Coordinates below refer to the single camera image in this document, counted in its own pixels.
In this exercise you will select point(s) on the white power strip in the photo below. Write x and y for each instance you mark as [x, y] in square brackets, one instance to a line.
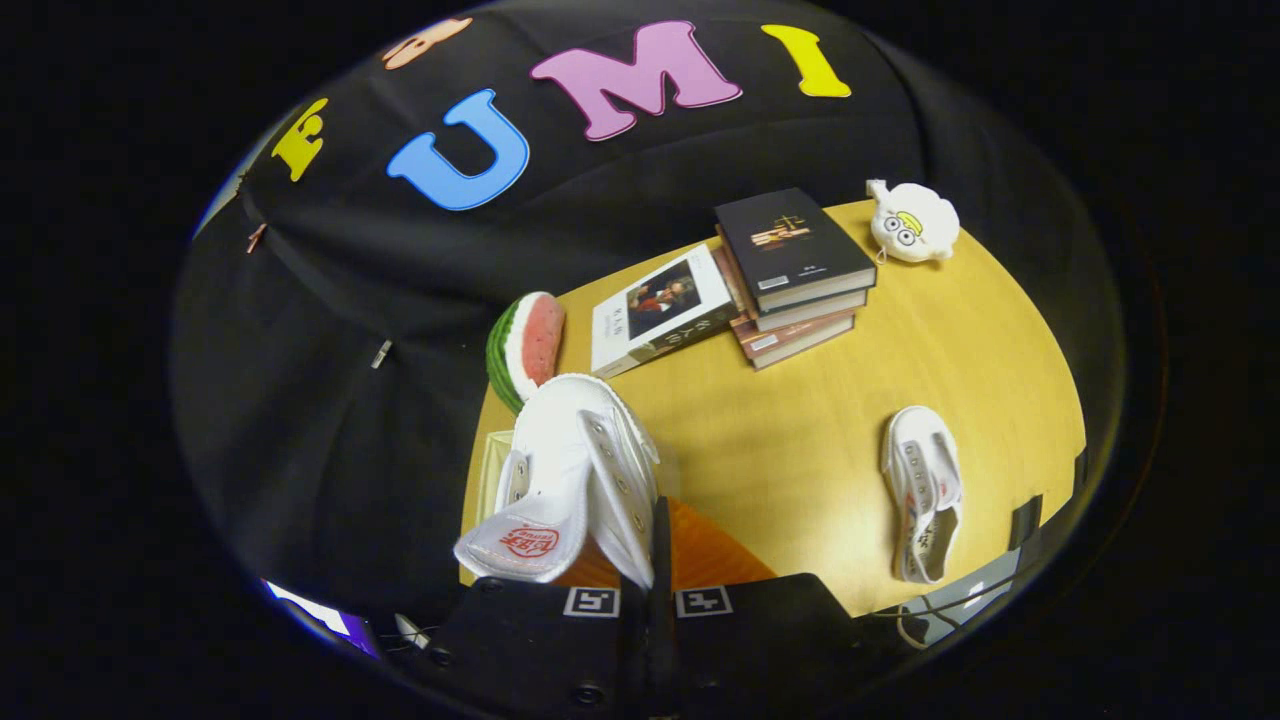
[407, 628]

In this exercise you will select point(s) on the white book with portrait cover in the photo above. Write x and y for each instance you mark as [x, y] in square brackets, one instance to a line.
[660, 310]

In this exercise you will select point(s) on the copper clothes peg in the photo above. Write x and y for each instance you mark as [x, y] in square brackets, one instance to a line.
[256, 238]

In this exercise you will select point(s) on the black backdrop cloth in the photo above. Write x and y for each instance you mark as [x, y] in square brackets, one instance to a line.
[350, 450]

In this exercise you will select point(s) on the beige fabric storage box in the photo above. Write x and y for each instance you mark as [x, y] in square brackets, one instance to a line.
[497, 470]

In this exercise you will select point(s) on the white canvas shoe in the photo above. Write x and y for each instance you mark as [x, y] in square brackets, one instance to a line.
[920, 480]
[560, 450]

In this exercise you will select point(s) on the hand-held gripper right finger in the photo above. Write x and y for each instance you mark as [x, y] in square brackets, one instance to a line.
[662, 560]

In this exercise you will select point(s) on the watermelon slice toy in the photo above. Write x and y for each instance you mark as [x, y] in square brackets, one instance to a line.
[530, 345]

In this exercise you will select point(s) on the computer monitor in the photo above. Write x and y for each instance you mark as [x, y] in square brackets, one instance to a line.
[330, 622]

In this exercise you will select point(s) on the white plush toy with eyes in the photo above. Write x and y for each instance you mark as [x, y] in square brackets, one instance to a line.
[912, 225]

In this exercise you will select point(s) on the black book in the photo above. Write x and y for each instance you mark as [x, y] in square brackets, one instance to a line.
[790, 240]

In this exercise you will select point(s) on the silver clip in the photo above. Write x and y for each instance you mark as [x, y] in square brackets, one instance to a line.
[381, 353]

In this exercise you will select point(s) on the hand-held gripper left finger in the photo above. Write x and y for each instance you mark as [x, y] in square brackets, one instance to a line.
[530, 650]

